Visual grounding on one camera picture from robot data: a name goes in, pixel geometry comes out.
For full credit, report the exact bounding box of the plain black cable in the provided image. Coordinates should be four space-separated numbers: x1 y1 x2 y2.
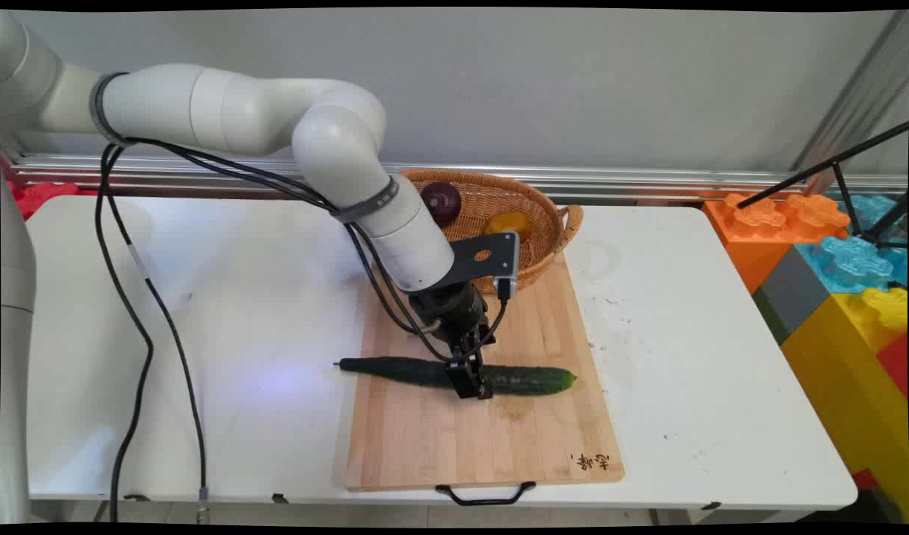
93 137 455 525

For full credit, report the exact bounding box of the red giant toy block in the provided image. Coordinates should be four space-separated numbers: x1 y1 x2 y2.
876 333 909 400

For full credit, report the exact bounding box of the red studded toy block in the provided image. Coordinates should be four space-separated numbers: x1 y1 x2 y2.
1 158 102 221

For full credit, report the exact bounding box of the yellow giant toy block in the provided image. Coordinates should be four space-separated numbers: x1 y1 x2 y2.
780 286 909 522

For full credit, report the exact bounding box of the woven wicker basket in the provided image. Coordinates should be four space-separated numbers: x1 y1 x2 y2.
400 169 585 295

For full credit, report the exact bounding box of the black strap on arm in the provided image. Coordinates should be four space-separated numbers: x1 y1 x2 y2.
330 176 401 224
88 71 131 147

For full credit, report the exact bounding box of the horizontal aluminium rail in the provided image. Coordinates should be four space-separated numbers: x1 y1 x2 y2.
1 153 909 207

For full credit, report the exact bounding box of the grey giant toy block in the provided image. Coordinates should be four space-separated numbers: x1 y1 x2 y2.
752 244 831 346

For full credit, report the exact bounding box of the orange giant toy block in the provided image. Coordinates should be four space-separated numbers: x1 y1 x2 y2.
702 192 852 295

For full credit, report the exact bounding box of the orange bell pepper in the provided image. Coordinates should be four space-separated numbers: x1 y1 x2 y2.
485 211 534 243

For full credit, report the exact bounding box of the short black camera cable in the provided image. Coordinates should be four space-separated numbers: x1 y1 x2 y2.
424 279 511 365

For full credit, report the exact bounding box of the black tripod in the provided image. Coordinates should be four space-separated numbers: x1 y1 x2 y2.
736 121 909 250

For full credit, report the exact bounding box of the black cable with white tag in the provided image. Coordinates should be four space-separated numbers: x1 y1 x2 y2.
101 137 455 525

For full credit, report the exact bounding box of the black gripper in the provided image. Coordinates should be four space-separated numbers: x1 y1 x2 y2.
408 281 494 401

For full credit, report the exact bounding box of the blue giant toy block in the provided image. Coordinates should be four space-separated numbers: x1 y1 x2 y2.
795 194 909 294

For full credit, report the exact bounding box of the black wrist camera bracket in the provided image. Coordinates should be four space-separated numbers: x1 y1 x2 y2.
445 231 521 300

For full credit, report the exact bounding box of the slanted aluminium profile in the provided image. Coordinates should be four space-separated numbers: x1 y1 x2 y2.
791 10 909 195

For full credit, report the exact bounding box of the bamboo cutting board with handle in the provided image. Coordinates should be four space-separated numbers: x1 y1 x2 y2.
345 253 625 508

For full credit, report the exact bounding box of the long dark green cucumber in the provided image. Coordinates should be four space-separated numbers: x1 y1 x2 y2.
334 356 578 397

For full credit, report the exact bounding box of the dark red onion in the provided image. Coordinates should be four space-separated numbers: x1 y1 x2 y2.
420 181 463 228

